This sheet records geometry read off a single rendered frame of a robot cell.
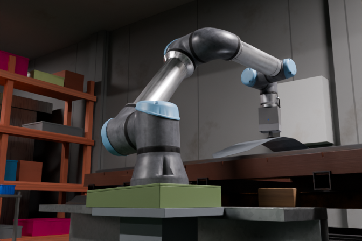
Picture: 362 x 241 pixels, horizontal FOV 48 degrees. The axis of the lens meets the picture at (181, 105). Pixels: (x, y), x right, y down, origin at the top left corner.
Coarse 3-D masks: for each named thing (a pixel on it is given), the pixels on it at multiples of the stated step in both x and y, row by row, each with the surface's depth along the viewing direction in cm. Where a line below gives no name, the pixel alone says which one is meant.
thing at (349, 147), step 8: (360, 144) 108; (280, 152) 126; (288, 152) 124; (296, 152) 122; (304, 152) 120; (312, 152) 118; (200, 160) 150; (208, 160) 147; (216, 160) 145; (224, 160) 142; (120, 168) 187; (128, 168) 182
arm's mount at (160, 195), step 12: (96, 192) 103; (108, 192) 101; (120, 192) 98; (132, 192) 96; (144, 192) 93; (156, 192) 91; (168, 192) 93; (180, 192) 96; (192, 192) 100; (204, 192) 104; (216, 192) 108; (96, 204) 102; (108, 204) 100; (120, 204) 97; (132, 204) 95; (144, 204) 93; (156, 204) 90; (168, 204) 92; (180, 204) 96; (192, 204) 99; (204, 204) 103; (216, 204) 107
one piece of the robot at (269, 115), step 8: (264, 104) 174; (272, 104) 173; (264, 112) 174; (272, 112) 172; (280, 112) 177; (264, 120) 173; (272, 120) 172; (280, 120) 175; (264, 128) 172; (272, 128) 171; (280, 128) 173; (272, 136) 173
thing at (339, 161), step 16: (240, 160) 131; (256, 160) 127; (272, 160) 122; (288, 160) 118; (304, 160) 115; (320, 160) 111; (336, 160) 108; (352, 160) 105; (96, 176) 192; (112, 176) 183; (128, 176) 174; (192, 176) 146; (208, 176) 140; (224, 176) 135; (240, 176) 130; (256, 176) 126; (272, 176) 122; (288, 176) 120
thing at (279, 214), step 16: (48, 208) 180; (64, 208) 170; (80, 208) 160; (224, 208) 107; (240, 208) 103; (256, 208) 100; (272, 208) 97; (288, 208) 96; (304, 208) 100; (320, 208) 105
